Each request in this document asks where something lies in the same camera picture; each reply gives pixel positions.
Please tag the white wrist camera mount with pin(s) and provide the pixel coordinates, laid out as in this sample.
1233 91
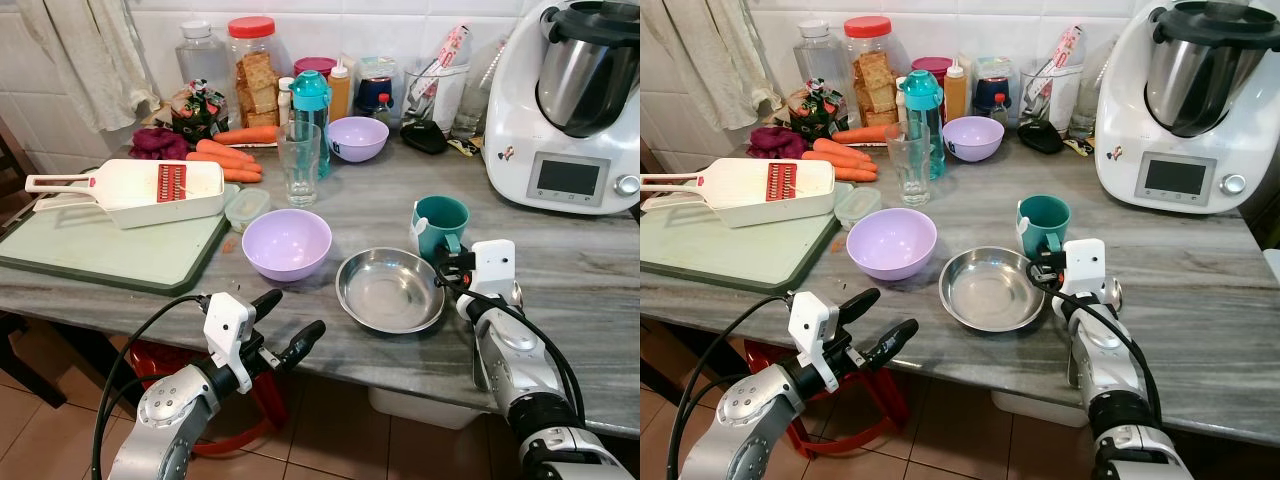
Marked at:
494 268
808 325
1085 266
226 322

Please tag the teal water bottle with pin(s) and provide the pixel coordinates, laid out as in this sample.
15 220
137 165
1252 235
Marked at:
922 95
312 95

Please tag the small white bottle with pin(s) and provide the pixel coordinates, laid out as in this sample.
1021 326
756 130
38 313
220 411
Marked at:
286 98
902 98

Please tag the dark printed snack bag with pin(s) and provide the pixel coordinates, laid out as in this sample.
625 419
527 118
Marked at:
197 112
815 112

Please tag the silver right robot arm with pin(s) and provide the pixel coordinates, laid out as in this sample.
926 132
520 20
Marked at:
515 365
1105 365

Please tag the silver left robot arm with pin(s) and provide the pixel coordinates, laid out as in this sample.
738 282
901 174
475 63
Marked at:
738 412
168 412

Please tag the white plastic tub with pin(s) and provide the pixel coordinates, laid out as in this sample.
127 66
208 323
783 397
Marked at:
1035 408
420 408

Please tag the red lidded cracker jar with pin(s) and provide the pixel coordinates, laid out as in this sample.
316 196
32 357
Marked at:
872 80
255 80

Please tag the pink lidded container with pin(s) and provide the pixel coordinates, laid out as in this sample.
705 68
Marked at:
930 66
315 66

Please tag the white mandoline slicer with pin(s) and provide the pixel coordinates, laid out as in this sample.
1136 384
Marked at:
750 190
140 190

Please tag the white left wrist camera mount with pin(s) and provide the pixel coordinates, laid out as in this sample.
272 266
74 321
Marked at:
226 322
808 325

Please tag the orange sauce squeeze bottle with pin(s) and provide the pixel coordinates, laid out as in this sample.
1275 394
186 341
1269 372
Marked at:
956 92
340 92

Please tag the stainless steel bowl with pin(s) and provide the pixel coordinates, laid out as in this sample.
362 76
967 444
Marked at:
992 291
390 292

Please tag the glass utensil jar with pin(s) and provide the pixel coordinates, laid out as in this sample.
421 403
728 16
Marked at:
432 100
1048 100

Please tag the beige hanging towel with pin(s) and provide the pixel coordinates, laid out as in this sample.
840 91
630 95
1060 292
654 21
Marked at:
90 55
705 55

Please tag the clear plastic jar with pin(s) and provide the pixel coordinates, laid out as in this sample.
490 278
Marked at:
820 55
203 55

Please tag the pale green cutting board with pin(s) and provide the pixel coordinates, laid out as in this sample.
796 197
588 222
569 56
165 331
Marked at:
730 250
110 250

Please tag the purple beetroot pile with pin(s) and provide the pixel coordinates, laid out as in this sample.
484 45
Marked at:
775 143
158 144

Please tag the black pouch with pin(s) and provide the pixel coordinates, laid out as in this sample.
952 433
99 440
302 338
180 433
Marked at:
1040 138
424 138

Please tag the orange carrot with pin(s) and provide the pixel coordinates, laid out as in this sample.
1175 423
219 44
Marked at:
243 176
220 162
862 133
858 175
840 150
835 162
250 134
222 150

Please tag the large lilac plastic bowl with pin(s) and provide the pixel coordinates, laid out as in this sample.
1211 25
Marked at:
286 245
891 245

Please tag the teal mug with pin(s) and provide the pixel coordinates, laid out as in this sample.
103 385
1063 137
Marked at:
1044 217
440 218

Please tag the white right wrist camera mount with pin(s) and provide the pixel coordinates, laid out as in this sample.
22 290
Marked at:
1085 266
494 268

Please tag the glass jar with blue contents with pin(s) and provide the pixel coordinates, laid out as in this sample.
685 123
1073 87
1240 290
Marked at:
992 80
376 80

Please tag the pink white packet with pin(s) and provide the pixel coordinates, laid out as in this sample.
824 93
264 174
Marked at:
450 55
1066 55

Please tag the red plastic stool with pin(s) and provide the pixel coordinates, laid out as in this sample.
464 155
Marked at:
265 415
880 415

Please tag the tall clear glass jar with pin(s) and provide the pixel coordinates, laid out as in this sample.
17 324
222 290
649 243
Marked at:
478 95
1092 95

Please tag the clear drinking glass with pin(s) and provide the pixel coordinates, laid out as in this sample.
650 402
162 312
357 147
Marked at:
299 165
908 165

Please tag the white kitchen food processor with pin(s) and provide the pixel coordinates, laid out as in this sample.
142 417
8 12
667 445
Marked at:
1150 110
540 110

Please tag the small lilac plastic bowl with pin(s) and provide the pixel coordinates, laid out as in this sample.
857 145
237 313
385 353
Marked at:
358 140
973 140

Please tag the small clear lidded container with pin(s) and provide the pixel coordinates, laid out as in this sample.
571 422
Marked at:
246 208
858 206

